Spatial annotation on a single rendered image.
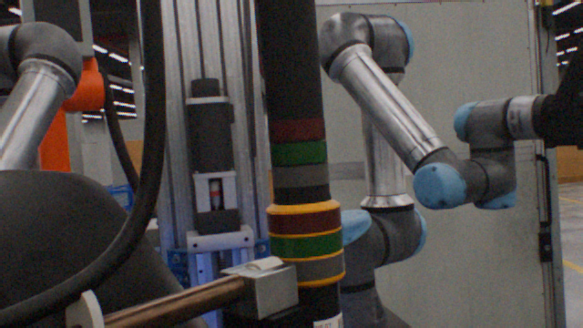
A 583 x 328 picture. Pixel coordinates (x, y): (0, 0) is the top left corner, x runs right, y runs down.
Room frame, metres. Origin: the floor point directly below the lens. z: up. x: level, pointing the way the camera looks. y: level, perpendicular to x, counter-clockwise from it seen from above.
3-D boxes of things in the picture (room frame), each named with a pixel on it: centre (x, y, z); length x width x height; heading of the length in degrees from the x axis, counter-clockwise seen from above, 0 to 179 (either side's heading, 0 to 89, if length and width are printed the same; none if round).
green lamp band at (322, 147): (0.31, 0.00, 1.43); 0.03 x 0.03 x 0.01
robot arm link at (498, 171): (0.95, -0.34, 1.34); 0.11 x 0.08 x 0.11; 127
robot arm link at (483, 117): (0.96, -0.36, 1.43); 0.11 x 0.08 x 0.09; 37
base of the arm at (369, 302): (1.09, -0.09, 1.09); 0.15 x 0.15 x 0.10
